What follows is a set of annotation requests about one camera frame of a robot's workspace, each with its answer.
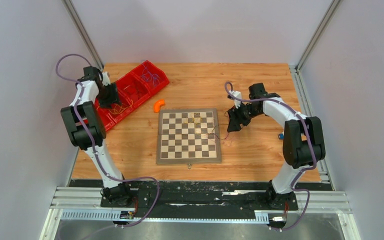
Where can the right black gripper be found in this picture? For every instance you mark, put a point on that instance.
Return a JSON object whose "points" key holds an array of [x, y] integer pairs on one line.
{"points": [[235, 119]]}

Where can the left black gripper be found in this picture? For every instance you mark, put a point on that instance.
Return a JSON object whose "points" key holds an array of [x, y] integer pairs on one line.
{"points": [[114, 99]]}

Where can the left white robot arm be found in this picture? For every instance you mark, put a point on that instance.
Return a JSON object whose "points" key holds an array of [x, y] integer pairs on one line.
{"points": [[87, 131]]}

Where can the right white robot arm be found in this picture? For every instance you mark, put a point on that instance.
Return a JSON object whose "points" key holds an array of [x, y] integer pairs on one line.
{"points": [[302, 137]]}

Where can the red compartment bin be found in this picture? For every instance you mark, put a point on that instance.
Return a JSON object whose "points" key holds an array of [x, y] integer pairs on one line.
{"points": [[134, 89]]}

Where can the white blue toy car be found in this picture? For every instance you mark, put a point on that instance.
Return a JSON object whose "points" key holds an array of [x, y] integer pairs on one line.
{"points": [[280, 136]]}

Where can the orange curved plastic piece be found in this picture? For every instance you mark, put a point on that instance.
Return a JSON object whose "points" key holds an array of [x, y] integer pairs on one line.
{"points": [[158, 105]]}

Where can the wooden chessboard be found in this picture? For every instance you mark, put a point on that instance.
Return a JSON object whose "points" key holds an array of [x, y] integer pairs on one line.
{"points": [[188, 136]]}

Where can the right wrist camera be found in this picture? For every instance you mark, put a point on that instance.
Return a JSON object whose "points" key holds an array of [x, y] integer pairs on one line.
{"points": [[236, 96]]}

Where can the aluminium frame post right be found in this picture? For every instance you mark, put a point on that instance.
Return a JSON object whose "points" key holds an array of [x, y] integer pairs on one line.
{"points": [[328, 15]]}

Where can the aluminium frame post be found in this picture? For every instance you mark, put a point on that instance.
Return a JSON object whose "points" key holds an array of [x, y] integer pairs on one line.
{"points": [[75, 17], [328, 15]]}

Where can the aluminium frame post left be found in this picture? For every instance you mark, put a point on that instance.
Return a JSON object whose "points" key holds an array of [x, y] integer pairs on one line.
{"points": [[75, 17]]}

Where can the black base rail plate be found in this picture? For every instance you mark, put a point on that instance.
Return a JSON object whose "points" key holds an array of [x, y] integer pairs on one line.
{"points": [[208, 200]]}

